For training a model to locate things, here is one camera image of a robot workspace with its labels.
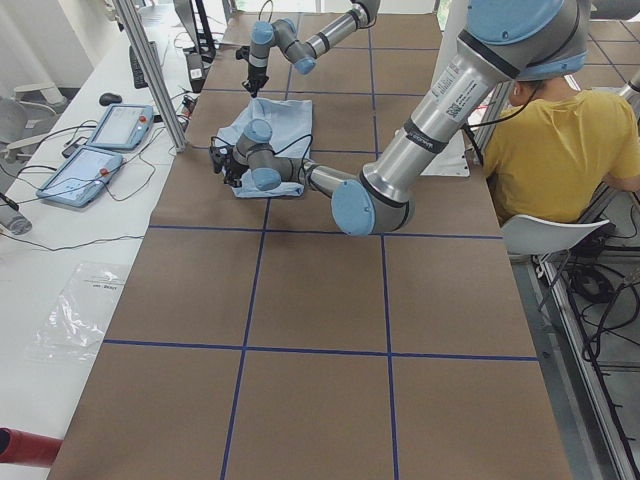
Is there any red cylinder object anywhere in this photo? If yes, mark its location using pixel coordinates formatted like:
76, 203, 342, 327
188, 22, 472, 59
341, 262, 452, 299
1, 427, 62, 468

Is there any black computer mouse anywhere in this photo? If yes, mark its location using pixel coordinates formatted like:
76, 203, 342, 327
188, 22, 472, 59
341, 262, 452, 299
99, 92, 122, 106

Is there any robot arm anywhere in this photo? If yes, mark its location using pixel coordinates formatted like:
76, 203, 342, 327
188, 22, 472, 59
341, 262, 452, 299
236, 0, 380, 98
210, 1, 591, 236

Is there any lower teach pendant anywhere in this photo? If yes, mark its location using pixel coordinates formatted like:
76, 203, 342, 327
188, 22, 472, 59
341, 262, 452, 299
36, 146, 124, 208

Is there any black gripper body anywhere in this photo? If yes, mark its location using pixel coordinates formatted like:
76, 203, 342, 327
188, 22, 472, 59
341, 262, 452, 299
245, 64, 269, 90
223, 150, 248, 186

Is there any teach pendant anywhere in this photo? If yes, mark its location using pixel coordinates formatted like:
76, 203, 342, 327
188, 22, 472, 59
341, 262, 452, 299
36, 146, 124, 208
86, 104, 154, 152

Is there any clear plastic bag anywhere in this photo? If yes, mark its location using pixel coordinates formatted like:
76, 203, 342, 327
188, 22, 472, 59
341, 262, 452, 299
25, 262, 131, 363

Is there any person in yellow shirt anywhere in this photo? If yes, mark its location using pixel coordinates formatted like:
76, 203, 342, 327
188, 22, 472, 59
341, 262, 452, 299
483, 77, 639, 223

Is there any light blue button-up shirt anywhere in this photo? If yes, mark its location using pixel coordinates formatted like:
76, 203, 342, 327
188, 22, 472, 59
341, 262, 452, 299
215, 98, 313, 199

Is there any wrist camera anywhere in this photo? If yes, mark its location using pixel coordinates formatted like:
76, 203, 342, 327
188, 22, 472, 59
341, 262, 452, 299
209, 137, 233, 174

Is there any upper teach pendant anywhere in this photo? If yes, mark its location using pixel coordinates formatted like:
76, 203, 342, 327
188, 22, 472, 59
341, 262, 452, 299
86, 104, 154, 152

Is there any aluminium frame post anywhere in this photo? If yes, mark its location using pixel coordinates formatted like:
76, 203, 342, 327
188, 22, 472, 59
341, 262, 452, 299
113, 0, 187, 153

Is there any white chair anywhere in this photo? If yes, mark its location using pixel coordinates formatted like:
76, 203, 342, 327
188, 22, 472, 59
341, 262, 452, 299
501, 214, 610, 255

